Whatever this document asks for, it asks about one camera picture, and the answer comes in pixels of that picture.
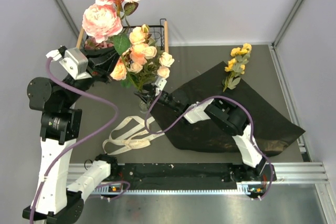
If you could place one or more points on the cream ribbon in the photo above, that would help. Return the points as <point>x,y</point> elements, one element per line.
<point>135,138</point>

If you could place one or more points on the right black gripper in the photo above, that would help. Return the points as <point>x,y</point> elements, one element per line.
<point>152,95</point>

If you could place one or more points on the small cream rosebud stem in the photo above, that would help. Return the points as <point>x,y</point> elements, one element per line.
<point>159,66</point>

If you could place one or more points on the pink rose stem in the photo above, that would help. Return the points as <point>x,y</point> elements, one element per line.
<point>91,44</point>

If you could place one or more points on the black wrapping paper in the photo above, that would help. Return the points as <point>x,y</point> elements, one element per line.
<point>273,132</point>

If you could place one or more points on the black wire basket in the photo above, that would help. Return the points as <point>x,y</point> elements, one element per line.
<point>157,36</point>

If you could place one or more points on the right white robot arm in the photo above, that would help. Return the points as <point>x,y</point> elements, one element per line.
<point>227,114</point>

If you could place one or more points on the grey cable duct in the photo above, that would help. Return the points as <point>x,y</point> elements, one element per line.
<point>239,189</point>

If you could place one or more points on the large pink peony stem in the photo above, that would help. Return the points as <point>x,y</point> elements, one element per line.
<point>102,21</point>

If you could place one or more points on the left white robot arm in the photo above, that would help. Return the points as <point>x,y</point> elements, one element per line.
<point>56,201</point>

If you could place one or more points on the clear glass vase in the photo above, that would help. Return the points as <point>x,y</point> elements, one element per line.
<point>143,103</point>

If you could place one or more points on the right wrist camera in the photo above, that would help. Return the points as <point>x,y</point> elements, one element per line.
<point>160,83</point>

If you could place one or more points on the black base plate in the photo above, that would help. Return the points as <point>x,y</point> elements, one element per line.
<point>226,171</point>

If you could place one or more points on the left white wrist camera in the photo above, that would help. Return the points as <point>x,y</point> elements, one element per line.
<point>72,60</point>

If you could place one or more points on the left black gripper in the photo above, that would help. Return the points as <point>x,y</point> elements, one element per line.
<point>102,62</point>

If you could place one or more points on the peach peony flower stem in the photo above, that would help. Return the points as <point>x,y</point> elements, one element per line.
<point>134,54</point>

